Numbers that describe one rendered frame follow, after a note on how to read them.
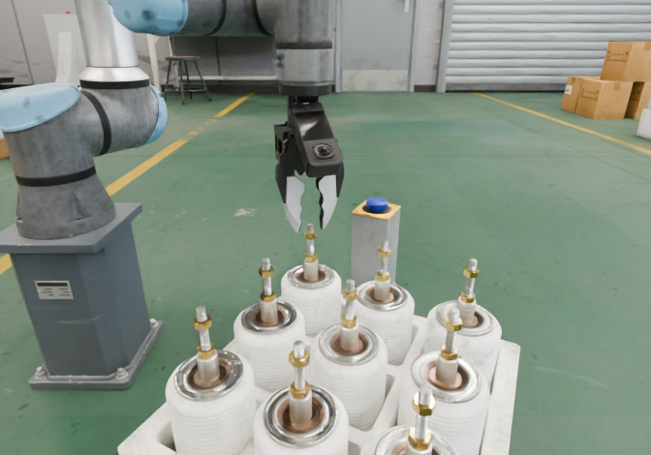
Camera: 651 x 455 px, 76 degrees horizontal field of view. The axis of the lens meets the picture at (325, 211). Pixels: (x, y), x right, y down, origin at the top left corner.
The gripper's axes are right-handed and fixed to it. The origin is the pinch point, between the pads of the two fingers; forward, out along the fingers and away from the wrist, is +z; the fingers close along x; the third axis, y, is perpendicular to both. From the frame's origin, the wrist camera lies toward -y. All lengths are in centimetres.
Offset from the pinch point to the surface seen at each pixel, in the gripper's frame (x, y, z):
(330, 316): -1.9, -3.8, 14.3
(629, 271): -97, 15, 34
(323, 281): -1.3, -1.8, 9.1
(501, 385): -19.3, -22.0, 16.5
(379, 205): -14.8, 7.7, 1.7
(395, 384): -6.2, -17.6, 16.5
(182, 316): 22, 33, 35
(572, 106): -319, 244, 30
